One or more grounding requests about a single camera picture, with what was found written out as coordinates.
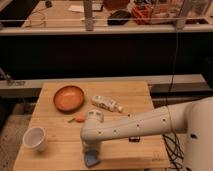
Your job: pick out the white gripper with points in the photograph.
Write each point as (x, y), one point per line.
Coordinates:
(91, 147)

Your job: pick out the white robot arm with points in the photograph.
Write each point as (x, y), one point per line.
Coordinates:
(194, 118)

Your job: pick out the orange toy carrot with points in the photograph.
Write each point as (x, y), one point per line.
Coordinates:
(78, 118)

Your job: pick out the black white eraser block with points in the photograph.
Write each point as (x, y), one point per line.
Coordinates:
(134, 138)

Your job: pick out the orange plate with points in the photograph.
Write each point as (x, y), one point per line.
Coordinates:
(68, 98)

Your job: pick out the white cup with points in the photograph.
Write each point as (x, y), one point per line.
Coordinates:
(35, 139)

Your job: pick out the black object on back table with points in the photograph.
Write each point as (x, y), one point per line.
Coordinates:
(119, 17)

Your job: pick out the white paper sheet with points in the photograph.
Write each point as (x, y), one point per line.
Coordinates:
(76, 8)

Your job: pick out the orange tool on back table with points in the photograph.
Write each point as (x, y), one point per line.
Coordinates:
(141, 15)

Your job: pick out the metal post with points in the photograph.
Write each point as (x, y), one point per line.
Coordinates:
(88, 15)

